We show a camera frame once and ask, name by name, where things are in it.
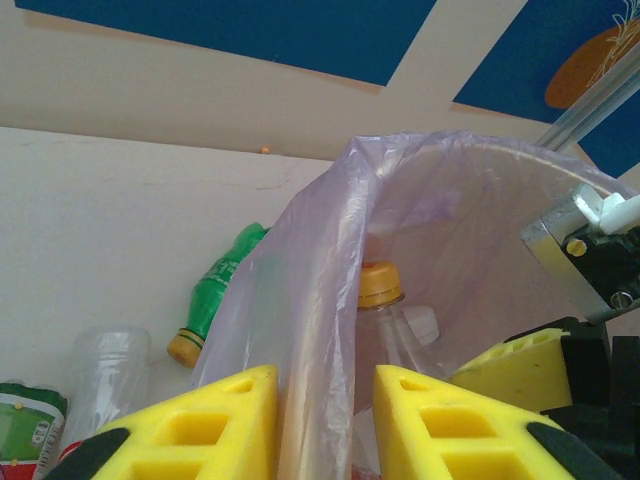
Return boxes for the clear bottle orange cap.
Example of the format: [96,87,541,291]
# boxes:
[355,260,451,386]

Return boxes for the purple translucent bin liner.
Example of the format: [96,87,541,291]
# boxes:
[189,128,640,480]

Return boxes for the aluminium frame post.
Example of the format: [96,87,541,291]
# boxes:
[537,42,640,151]

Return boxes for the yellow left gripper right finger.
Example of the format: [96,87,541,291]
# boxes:
[374,364,624,480]

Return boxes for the green plastic bottle yellow cap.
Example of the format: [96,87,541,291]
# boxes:
[166,222,271,369]

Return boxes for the clear ribbed plastic bottle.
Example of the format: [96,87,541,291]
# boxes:
[62,325,153,446]

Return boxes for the square clear bottle green label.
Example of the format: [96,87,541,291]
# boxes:
[0,382,69,464]

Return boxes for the clear bottle white cap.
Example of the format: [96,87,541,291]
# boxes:
[402,304,442,347]

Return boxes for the white round waste bin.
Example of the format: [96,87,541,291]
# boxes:
[277,132,640,480]

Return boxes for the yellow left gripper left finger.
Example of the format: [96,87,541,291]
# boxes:
[44,363,279,480]

